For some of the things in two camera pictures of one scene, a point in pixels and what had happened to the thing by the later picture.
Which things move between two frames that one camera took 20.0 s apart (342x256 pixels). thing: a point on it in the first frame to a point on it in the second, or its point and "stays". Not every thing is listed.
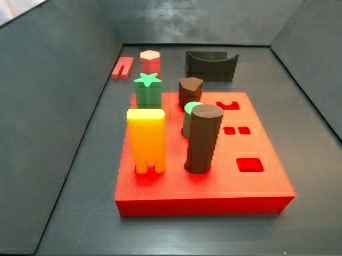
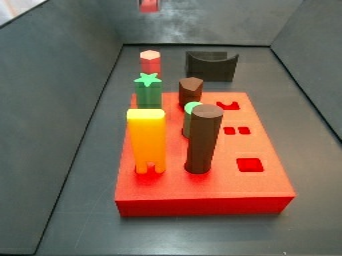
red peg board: x=246 y=182 stays
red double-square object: x=122 y=70 to x=148 y=6
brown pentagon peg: x=190 y=90 stays
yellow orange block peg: x=147 y=130 stays
